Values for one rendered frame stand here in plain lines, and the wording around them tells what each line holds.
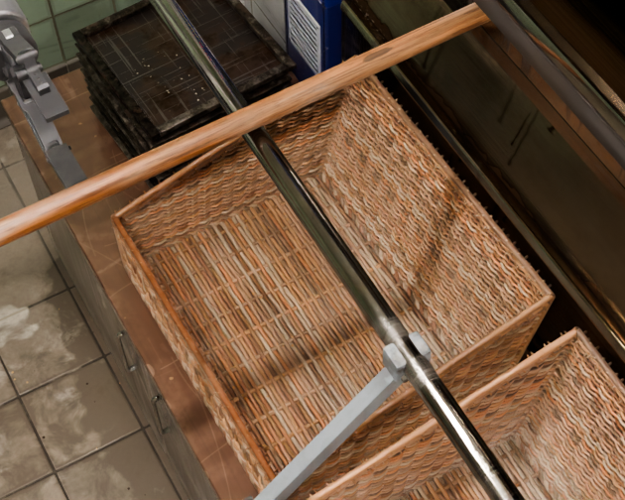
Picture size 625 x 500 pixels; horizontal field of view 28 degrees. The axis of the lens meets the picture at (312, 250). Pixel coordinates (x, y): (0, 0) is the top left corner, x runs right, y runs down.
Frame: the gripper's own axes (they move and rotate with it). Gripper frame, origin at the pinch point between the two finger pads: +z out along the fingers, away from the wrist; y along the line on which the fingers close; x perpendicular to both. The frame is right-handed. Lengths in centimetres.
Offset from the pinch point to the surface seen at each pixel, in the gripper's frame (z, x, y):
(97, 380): -36, 0, 119
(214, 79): -1.3, -21.3, 1.5
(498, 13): 26, -43, -23
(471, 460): 59, -20, 2
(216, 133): 9.0, -16.4, -1.6
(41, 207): 8.3, 6.4, -1.6
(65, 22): -115, -32, 97
